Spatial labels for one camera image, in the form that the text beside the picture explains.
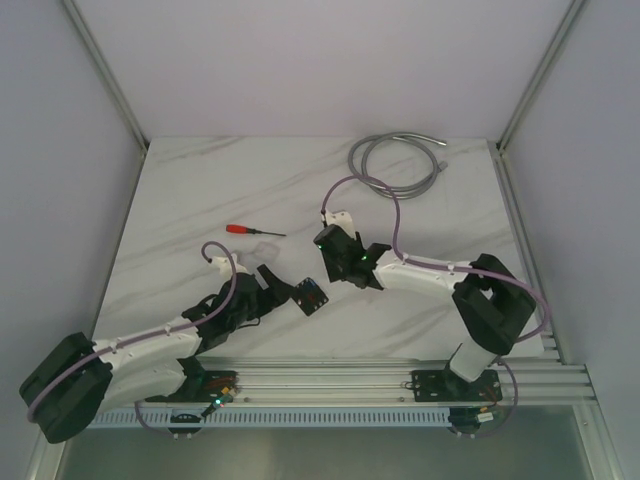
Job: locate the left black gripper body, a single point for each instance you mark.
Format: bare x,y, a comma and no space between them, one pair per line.
275,290

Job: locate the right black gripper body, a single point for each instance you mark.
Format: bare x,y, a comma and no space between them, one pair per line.
335,273

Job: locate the black fuse box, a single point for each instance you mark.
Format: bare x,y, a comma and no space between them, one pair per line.
309,297

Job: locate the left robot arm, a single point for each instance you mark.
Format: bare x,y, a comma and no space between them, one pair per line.
81,378

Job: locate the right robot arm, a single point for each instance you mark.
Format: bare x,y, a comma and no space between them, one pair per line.
492,308

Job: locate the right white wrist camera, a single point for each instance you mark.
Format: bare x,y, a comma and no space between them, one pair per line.
341,219

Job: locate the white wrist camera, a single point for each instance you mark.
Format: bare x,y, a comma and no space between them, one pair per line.
341,219
226,266

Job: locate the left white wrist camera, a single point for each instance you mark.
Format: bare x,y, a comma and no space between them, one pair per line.
226,266

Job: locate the red handled screwdriver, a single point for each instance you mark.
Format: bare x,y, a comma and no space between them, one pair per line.
244,230

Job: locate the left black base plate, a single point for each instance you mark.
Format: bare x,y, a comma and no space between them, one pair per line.
210,385

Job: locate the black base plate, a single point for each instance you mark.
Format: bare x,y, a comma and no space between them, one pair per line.
210,385
443,386

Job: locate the slotted grey cable duct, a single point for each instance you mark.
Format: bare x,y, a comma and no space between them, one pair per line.
271,417

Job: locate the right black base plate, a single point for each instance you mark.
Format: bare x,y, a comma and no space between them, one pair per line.
443,386

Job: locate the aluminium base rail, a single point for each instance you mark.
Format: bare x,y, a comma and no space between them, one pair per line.
272,382

